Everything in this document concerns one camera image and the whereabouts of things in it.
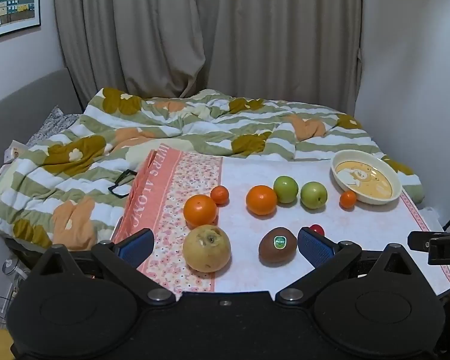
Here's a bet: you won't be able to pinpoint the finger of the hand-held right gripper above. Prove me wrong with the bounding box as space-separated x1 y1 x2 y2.
407 231 433 252

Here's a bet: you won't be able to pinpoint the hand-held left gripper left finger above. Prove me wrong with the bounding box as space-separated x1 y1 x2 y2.
30 228 177 306

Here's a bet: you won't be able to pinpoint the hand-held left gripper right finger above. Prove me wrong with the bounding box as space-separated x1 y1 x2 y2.
275 227 425 306

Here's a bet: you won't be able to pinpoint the brown kiwi with sticker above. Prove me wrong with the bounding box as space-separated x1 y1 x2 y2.
258 227 298 265

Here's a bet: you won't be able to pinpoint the green apple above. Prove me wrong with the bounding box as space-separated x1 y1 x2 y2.
273 175 299 204
300 181 328 209

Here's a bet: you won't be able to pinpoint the yellow pear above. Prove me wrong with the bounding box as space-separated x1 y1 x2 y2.
182 224 232 273

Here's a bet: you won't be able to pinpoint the large orange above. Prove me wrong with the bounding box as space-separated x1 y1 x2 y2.
246 185 278 217
183 194 218 225

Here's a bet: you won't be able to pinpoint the cream bowl with bear print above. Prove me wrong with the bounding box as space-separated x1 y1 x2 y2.
330 149 403 206

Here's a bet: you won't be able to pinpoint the black eyeglasses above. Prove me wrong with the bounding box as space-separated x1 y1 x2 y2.
108 170 139 199

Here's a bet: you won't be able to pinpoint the pink floral tablecloth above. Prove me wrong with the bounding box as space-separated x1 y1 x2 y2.
110 149 450 301

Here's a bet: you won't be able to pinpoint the striped floral blanket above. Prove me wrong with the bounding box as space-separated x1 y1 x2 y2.
0 88 425 252

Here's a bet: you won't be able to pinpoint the grey patterned pillow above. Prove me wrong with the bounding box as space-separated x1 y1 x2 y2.
25 105 82 147

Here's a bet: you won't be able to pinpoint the small white packet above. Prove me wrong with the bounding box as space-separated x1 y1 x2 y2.
4 139 28 164

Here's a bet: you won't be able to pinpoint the grey headboard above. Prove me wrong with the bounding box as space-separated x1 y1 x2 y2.
0 68 84 233

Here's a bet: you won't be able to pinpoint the beige curtain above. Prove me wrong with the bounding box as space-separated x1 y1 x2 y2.
52 0 363 115

